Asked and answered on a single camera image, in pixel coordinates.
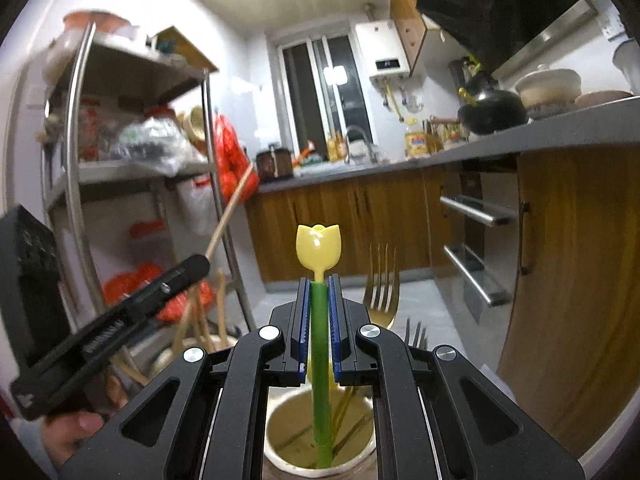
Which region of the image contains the pink plastic basin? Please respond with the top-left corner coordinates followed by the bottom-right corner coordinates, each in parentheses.
top-left (62, 10), bottom-right (136, 41)

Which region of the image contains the white floral ceramic utensil holder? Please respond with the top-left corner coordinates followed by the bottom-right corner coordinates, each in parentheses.
top-left (147, 327), bottom-right (381, 480)

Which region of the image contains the kitchen window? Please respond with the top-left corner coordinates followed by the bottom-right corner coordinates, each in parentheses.
top-left (275, 35), bottom-right (373, 153)

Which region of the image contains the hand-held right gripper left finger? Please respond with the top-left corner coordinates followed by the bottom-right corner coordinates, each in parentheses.
top-left (57, 276), bottom-right (308, 480)

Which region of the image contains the wooden base cabinet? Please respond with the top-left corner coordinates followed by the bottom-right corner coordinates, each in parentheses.
top-left (425, 152), bottom-right (640, 456)
top-left (245, 167), bottom-right (436, 286)

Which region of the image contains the white casserole pot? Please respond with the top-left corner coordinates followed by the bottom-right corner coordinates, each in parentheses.
top-left (514, 64), bottom-right (583, 111)

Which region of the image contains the beige hanging ladle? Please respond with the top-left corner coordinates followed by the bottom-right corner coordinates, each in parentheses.
top-left (177, 107), bottom-right (211, 153)

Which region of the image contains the crumpled red plastic bag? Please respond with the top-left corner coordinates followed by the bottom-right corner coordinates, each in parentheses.
top-left (102, 262), bottom-right (216, 323)

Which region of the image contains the yellow gas hose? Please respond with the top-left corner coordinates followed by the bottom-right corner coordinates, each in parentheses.
top-left (389, 82), bottom-right (404, 123)

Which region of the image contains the wooden wall cabinet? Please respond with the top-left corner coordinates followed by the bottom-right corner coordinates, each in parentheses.
top-left (390, 0), bottom-right (431, 78)

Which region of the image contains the dark pressure cooker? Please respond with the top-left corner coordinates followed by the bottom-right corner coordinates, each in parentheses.
top-left (255, 144), bottom-right (296, 183)

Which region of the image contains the clear plastic bag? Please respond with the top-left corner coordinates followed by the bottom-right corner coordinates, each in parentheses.
top-left (112, 117), bottom-right (193, 176)

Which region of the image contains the black range hood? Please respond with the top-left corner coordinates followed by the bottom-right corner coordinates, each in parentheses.
top-left (416, 0), bottom-right (598, 78)

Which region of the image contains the green stick with yellow tulip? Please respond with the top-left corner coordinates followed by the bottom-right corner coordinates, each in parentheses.
top-left (296, 223), bottom-right (342, 468)

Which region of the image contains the pink bowl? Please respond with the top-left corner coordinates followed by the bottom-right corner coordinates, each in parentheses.
top-left (575, 90), bottom-right (633, 108)

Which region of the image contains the gold fork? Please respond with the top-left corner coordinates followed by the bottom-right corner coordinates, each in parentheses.
top-left (361, 242), bottom-right (402, 332)

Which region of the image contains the black wok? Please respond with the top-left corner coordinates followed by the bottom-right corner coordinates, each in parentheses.
top-left (457, 72), bottom-right (528, 136)

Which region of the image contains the chrome sink faucet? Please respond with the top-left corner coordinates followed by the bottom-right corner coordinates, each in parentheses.
top-left (345, 125), bottom-right (378, 165)

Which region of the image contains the person's left hand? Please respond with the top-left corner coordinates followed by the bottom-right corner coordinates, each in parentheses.
top-left (42, 409), bottom-right (104, 465)

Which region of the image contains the yellow soap bottle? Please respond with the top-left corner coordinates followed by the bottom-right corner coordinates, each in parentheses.
top-left (327, 130), bottom-right (348, 161)

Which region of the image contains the grey kitchen countertop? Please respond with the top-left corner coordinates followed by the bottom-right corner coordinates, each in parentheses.
top-left (257, 95), bottom-right (640, 193)

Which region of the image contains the clear container with red lid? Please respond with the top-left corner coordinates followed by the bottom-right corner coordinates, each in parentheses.
top-left (129, 222), bottom-right (171, 266)

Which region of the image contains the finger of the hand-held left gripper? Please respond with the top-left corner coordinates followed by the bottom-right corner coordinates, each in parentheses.
top-left (125, 254), bottom-right (212, 319)

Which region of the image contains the tall red plastic bag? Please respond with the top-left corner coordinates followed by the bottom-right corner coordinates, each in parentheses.
top-left (212, 112), bottom-right (261, 206)

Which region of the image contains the yellow cooking oil bottle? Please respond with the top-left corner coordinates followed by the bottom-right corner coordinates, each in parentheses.
top-left (404, 119), bottom-right (430, 160)

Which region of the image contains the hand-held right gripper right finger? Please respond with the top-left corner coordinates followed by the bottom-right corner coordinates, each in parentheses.
top-left (327, 275), bottom-right (586, 480)

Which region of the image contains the white plastic bag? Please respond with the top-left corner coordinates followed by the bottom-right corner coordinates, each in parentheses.
top-left (177, 177), bottom-right (221, 236)

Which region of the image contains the wooden board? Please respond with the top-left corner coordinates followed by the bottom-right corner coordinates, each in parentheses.
top-left (150, 25), bottom-right (221, 73)

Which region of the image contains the silver fork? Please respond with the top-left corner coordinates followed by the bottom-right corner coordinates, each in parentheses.
top-left (402, 317), bottom-right (430, 351)

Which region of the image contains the stainless steel shelf rack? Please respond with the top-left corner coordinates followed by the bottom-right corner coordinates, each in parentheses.
top-left (37, 22), bottom-right (261, 341)

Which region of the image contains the kitchen knife holder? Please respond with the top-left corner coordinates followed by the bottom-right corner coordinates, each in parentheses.
top-left (425, 117), bottom-right (458, 153)

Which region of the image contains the stainless steel built-in oven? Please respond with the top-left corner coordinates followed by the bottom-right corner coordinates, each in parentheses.
top-left (440, 162), bottom-right (521, 326)

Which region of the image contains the white water heater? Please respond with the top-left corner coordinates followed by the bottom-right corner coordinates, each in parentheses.
top-left (354, 20), bottom-right (412, 81)

